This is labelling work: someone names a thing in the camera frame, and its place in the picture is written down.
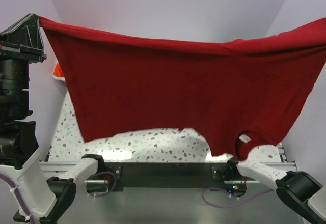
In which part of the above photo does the aluminium extrusion rail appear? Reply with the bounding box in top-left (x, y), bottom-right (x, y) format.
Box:
top-left (39, 142), bottom-right (297, 184)

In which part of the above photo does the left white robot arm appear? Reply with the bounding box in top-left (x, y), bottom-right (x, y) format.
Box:
top-left (1, 14), bottom-right (105, 223)

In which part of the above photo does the orange t-shirt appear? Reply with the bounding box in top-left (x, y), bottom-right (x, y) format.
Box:
top-left (53, 63), bottom-right (64, 79)

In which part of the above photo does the white plastic laundry basket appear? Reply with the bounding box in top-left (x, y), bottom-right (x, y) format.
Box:
top-left (53, 76), bottom-right (66, 84)

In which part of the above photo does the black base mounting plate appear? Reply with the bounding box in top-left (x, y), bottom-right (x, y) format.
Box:
top-left (87, 162), bottom-right (249, 195)

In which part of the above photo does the dark red t-shirt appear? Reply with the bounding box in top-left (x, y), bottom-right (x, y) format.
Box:
top-left (39, 17), bottom-right (325, 160)

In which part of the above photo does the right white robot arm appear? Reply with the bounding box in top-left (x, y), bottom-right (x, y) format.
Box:
top-left (227, 157), bottom-right (325, 223)

